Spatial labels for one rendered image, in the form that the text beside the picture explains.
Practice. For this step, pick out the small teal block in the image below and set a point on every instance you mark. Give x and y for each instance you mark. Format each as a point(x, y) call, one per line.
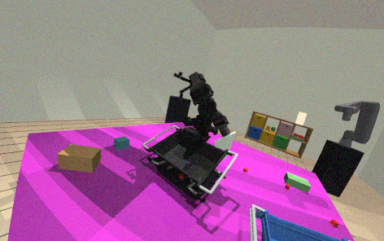
point(121, 143)

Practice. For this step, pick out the light green rectangular block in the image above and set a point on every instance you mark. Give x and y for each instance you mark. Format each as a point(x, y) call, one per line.
point(297, 182)

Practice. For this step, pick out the tan box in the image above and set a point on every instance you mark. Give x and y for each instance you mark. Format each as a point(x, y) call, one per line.
point(79, 158)

